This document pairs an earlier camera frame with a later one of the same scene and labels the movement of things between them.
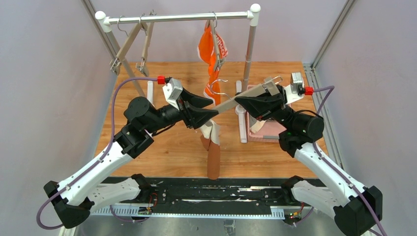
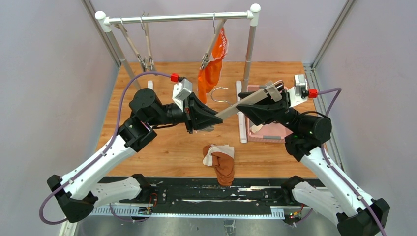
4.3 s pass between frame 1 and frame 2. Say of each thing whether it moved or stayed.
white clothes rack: stayed
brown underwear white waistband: moved
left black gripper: stayed
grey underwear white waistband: stayed
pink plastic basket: stayed
